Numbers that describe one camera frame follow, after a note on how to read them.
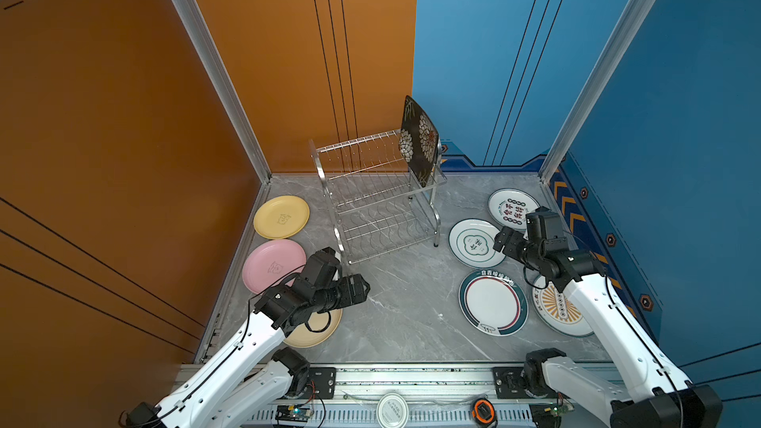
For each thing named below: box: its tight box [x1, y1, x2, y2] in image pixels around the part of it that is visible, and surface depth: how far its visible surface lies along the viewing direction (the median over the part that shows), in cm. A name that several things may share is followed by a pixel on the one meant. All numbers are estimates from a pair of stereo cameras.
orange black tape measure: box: [471, 397, 497, 428], surface depth 68 cm
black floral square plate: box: [398, 95, 441, 188], surface depth 82 cm
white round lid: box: [376, 392, 410, 428], surface depth 66 cm
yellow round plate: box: [252, 195, 311, 240], surface depth 109 cm
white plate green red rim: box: [458, 269, 530, 337], surface depth 88 cm
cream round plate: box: [283, 308, 344, 348], surface depth 79 cm
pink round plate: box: [241, 238, 308, 296], surface depth 98 cm
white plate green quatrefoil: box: [447, 217, 507, 270], surface depth 101 cm
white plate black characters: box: [487, 188, 541, 231], surface depth 114 cm
